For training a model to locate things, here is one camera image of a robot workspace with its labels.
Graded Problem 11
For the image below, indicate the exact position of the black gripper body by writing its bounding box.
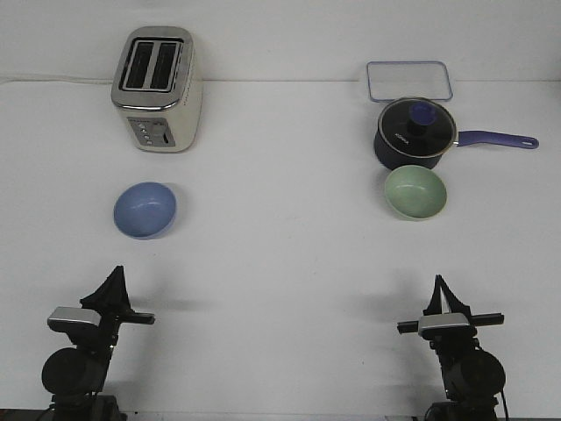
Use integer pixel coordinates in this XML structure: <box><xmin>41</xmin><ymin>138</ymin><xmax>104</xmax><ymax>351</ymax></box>
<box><xmin>397</xmin><ymin>312</ymin><xmax>504</xmax><ymax>350</ymax></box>
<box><xmin>94</xmin><ymin>310</ymin><xmax>155</xmax><ymax>350</ymax></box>

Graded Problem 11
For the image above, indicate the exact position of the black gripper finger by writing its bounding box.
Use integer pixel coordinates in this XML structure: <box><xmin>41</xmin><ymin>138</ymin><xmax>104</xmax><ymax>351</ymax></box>
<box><xmin>440</xmin><ymin>276</ymin><xmax>472</xmax><ymax>317</ymax></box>
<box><xmin>119</xmin><ymin>268</ymin><xmax>132</xmax><ymax>313</ymax></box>
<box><xmin>80</xmin><ymin>266</ymin><xmax>124</xmax><ymax>310</ymax></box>
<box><xmin>423</xmin><ymin>275</ymin><xmax>443</xmax><ymax>316</ymax></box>

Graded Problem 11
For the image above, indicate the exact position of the blue bowl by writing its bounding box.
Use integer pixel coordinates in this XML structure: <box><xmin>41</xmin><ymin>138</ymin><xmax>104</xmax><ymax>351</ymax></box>
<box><xmin>113</xmin><ymin>182</ymin><xmax>177</xmax><ymax>240</ymax></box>

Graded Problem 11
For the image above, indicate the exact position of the green bowl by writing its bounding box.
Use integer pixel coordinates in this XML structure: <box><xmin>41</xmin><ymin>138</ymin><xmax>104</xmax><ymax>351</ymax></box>
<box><xmin>384</xmin><ymin>165</ymin><xmax>448</xmax><ymax>221</ymax></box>

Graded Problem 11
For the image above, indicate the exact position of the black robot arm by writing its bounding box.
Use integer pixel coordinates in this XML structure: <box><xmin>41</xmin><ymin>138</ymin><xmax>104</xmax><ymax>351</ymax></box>
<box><xmin>397</xmin><ymin>275</ymin><xmax>506</xmax><ymax>420</ymax></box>
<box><xmin>41</xmin><ymin>266</ymin><xmax>155</xmax><ymax>421</ymax></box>

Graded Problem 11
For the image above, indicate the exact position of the dark blue saucepan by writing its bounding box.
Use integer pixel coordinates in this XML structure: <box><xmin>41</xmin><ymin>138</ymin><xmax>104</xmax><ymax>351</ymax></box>
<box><xmin>373</xmin><ymin>131</ymin><xmax>539</xmax><ymax>170</ymax></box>

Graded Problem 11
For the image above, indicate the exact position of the glass pot lid blue knob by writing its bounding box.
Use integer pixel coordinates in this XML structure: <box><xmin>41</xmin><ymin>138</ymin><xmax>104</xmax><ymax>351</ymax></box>
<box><xmin>378</xmin><ymin>97</ymin><xmax>457</xmax><ymax>152</ymax></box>

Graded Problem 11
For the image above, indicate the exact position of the cream and chrome toaster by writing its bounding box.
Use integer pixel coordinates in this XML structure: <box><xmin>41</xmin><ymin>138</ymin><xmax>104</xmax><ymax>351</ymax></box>
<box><xmin>110</xmin><ymin>26</ymin><xmax>203</xmax><ymax>153</ymax></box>

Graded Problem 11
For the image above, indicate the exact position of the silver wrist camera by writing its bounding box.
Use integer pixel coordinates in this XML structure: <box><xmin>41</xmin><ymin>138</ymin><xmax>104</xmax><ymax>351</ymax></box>
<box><xmin>47</xmin><ymin>306</ymin><xmax>102</xmax><ymax>332</ymax></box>
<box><xmin>417</xmin><ymin>313</ymin><xmax>470</xmax><ymax>339</ymax></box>

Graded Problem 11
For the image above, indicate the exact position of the white toaster power cord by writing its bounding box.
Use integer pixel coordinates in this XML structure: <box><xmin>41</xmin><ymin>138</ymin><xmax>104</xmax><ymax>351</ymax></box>
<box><xmin>0</xmin><ymin>75</ymin><xmax>117</xmax><ymax>87</ymax></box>

